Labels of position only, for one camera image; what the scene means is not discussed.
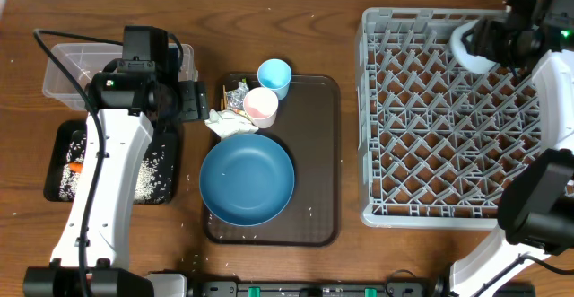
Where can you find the orange carrot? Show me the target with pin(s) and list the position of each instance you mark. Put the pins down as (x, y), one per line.
(75, 167)

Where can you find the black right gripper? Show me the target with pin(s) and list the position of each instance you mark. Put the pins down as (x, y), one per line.
(482, 39)

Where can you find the pink cup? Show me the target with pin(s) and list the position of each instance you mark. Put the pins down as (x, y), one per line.
(261, 105)

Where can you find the black waste tray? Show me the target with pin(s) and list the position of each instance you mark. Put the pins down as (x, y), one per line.
(64, 133)

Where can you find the silver foil wrapper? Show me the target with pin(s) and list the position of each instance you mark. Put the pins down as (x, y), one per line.
(234, 98)

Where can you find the light blue cup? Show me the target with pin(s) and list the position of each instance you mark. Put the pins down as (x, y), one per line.
(275, 74)

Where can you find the light blue small bowl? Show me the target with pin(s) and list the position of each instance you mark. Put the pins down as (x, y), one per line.
(472, 63)

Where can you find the clear plastic bin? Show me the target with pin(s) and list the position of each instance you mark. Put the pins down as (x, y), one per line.
(83, 61)

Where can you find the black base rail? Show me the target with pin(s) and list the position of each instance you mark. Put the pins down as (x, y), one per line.
(314, 290)

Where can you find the white napkin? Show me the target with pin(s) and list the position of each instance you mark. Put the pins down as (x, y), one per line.
(226, 123)

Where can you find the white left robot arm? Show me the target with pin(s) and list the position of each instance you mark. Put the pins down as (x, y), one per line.
(125, 101)

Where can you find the wooden chopstick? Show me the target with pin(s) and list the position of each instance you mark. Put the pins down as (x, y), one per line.
(224, 99)

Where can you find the grey plastic dishwasher rack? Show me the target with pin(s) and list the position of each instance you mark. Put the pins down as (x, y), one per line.
(438, 144)

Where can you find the dark brown serving tray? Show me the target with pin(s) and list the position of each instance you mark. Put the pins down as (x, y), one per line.
(308, 129)

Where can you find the dark blue plate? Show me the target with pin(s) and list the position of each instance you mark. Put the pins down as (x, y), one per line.
(247, 180)

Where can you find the white rice pile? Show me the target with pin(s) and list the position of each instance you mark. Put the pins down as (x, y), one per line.
(154, 180)

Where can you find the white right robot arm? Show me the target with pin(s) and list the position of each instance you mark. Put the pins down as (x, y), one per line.
(535, 218)

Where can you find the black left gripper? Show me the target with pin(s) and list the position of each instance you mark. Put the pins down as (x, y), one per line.
(197, 100)

